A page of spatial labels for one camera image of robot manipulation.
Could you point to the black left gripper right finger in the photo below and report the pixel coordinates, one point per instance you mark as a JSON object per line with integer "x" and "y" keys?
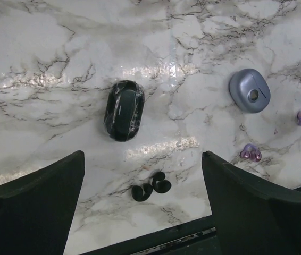
{"x": 251, "y": 215}

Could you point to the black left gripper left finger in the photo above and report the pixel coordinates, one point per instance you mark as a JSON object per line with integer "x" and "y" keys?
{"x": 36, "y": 210}

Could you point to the lavender earbud charging case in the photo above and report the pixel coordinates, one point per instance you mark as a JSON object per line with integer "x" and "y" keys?
{"x": 249, "y": 90}

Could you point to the black earbud left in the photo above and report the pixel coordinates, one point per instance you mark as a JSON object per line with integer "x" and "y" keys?
{"x": 141, "y": 193}

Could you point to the black mounting rail base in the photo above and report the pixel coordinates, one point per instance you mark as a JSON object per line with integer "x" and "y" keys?
{"x": 194, "y": 237}

